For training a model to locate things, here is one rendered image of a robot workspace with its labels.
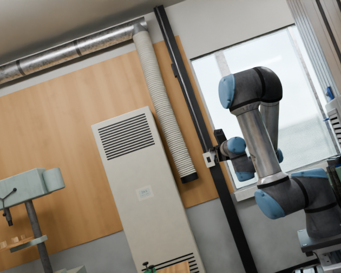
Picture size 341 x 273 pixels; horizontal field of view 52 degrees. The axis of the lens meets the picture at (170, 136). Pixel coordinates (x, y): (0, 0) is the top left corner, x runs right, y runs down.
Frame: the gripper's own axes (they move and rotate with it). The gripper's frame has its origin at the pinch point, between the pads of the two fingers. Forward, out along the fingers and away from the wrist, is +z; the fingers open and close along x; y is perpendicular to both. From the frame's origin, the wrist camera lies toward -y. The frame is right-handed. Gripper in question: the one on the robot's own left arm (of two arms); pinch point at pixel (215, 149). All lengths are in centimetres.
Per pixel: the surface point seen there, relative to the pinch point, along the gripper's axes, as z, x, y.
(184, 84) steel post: 127, 21, -72
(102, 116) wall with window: 149, -57, -60
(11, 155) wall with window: 166, -145, -41
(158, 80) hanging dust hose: 122, -3, -77
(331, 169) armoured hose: -15, 51, 21
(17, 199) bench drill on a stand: 115, -132, 2
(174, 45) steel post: 126, 18, -110
